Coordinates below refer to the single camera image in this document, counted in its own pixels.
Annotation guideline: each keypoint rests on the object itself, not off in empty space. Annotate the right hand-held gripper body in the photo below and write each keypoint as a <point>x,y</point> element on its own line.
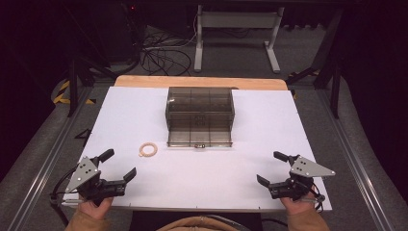
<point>303,168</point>

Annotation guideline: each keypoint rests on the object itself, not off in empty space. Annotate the aluminium floor rail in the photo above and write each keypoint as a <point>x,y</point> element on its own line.
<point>356,163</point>
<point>48,163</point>

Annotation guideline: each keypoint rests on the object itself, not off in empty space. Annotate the black table clamp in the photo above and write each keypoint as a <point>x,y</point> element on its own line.
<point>85,134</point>

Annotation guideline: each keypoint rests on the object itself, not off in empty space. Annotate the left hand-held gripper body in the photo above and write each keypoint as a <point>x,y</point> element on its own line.
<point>96,187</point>

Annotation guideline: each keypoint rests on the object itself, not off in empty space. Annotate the person's left hand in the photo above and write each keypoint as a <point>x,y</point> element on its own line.
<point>94,211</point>

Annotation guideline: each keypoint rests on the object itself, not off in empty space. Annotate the yellow black hazard tape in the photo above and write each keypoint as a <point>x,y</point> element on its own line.
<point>61,93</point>

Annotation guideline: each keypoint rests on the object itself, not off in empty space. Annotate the black metal stand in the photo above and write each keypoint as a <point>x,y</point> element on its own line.
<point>333,73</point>
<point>74,83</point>

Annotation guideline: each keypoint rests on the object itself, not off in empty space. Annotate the person's tan clothing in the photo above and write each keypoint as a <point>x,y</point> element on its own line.
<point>198,224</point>

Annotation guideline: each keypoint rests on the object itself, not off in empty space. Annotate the white metal stand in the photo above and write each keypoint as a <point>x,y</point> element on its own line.
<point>237,20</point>

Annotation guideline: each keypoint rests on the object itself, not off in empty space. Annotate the person's right hand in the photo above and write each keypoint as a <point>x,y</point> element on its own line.
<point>298,207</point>

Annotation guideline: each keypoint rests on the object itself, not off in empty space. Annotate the white table sheet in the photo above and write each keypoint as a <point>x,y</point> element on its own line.
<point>198,179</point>

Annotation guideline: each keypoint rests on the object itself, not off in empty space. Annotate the clear grey drawer box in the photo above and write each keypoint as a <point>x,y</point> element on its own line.
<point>198,112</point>

